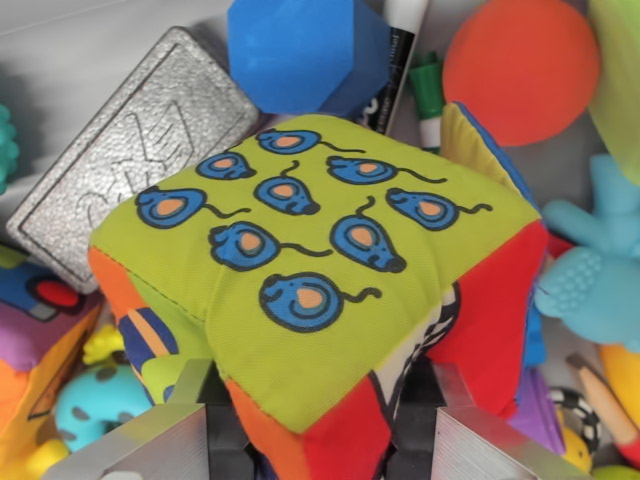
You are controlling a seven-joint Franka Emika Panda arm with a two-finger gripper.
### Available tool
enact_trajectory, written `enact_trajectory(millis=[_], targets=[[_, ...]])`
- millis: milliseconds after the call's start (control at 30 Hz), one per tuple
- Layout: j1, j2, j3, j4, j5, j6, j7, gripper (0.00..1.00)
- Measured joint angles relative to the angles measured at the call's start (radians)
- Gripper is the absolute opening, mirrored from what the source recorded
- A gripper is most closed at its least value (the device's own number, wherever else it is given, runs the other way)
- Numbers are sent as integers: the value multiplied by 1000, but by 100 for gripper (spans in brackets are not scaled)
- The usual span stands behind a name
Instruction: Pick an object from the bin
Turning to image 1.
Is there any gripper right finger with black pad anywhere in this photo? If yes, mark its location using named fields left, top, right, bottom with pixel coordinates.
left=386, top=357, right=592, bottom=480

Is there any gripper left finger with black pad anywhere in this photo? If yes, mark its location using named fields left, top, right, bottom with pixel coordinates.
left=42, top=357, right=257, bottom=480

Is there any fabric cube with blue mice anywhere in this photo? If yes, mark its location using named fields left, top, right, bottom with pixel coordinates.
left=87, top=101, right=550, bottom=480

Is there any yellow foam ball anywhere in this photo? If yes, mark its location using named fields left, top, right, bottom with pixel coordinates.
left=23, top=438, right=70, bottom=480

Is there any black white checkered toy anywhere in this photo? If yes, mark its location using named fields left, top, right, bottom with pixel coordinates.
left=548, top=386, right=602, bottom=454

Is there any small blue plastic block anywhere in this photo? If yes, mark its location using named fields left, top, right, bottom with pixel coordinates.
left=524, top=298, right=545, bottom=372

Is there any toy pencil with red end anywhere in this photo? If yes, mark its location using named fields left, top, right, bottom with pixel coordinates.
left=566, top=352, right=640, bottom=470

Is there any multicolour fabric cube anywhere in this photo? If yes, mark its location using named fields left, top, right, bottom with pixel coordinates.
left=0, top=243, right=105, bottom=480

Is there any yellow toy banana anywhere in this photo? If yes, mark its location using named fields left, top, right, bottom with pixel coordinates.
left=598, top=343, right=640, bottom=417

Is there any light blue rubber animal toy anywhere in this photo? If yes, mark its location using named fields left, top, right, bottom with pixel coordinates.
left=533, top=153, right=640, bottom=355

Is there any small red cube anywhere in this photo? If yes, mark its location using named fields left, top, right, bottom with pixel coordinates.
left=546, top=233, right=574, bottom=262

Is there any silver embossed foam block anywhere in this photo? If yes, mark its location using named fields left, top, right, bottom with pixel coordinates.
left=5, top=26, right=262, bottom=295

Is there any teal spiky ball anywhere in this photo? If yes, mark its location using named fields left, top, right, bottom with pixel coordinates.
left=0, top=102, right=20, bottom=197

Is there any orange foam ball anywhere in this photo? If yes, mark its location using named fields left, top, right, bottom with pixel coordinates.
left=441, top=0, right=602, bottom=148

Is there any white marker with black print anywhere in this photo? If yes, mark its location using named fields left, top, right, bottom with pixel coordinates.
left=358, top=0, right=431, bottom=137

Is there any green fabric wedge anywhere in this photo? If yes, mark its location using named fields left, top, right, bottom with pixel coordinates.
left=586, top=0, right=640, bottom=177

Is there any blue foam hexagon block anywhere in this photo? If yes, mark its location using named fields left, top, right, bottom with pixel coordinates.
left=227, top=0, right=392, bottom=117

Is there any teal dotted ring teether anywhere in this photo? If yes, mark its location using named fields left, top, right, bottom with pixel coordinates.
left=53, top=363, right=155, bottom=455

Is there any yellow spiky ring teether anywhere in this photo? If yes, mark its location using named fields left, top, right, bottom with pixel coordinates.
left=81, top=323, right=126, bottom=367

